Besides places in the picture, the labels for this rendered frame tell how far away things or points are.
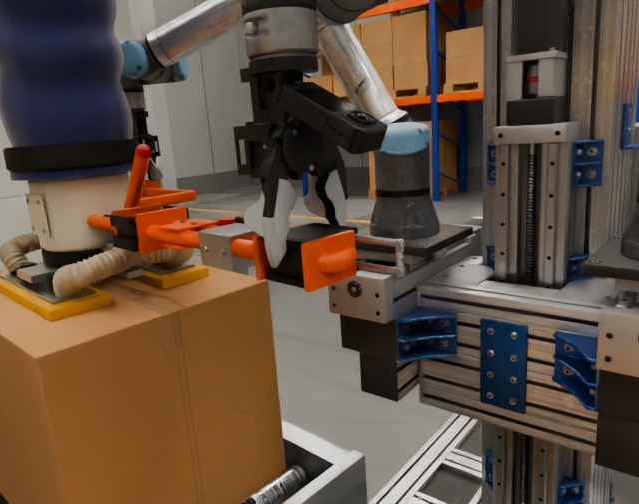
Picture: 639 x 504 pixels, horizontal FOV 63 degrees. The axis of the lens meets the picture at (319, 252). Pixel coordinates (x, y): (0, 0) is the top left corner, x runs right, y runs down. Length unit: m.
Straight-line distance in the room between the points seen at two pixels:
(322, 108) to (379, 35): 8.55
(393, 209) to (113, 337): 0.60
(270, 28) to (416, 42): 8.17
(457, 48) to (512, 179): 7.31
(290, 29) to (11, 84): 0.59
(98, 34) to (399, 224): 0.65
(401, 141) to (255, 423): 0.61
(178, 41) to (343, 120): 0.76
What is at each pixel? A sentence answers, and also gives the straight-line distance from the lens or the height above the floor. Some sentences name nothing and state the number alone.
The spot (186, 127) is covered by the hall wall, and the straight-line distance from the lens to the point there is 11.81.
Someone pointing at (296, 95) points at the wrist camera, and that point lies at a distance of 0.53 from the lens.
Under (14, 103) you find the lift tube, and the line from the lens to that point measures 1.01.
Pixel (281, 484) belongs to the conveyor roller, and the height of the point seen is 0.55.
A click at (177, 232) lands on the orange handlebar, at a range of 0.73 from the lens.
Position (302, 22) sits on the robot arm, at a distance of 0.55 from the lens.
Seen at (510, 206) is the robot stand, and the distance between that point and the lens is 1.12.
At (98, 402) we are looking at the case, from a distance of 0.83.
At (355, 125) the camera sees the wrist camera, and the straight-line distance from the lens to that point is 0.49.
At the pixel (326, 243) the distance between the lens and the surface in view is 0.53.
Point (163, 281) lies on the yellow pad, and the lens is 0.97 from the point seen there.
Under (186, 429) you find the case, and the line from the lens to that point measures 0.93.
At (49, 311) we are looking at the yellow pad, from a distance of 0.90.
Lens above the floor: 1.28
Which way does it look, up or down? 14 degrees down
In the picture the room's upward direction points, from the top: 4 degrees counter-clockwise
